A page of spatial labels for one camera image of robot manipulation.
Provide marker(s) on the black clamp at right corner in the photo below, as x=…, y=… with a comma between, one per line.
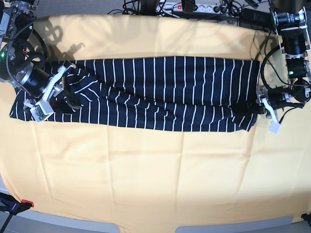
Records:
x=306, y=217

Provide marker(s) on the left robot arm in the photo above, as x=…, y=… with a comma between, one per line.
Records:
x=289, y=23

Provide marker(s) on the navy white striped T-shirt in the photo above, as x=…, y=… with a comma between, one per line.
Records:
x=177, y=93

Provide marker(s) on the white power strip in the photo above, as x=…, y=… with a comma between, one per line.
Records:
x=173, y=7

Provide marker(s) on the blue red table clamp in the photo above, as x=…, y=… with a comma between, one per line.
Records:
x=9, y=204

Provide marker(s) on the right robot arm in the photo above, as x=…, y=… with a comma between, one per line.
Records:
x=18, y=53

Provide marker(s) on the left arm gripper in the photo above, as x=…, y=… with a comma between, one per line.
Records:
x=271, y=100

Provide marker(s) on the yellow table cloth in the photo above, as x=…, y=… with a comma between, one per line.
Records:
x=148, y=181

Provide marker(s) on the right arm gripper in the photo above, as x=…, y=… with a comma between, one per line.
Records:
x=34, y=83

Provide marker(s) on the black power adapter brick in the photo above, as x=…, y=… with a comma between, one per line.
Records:
x=256, y=20

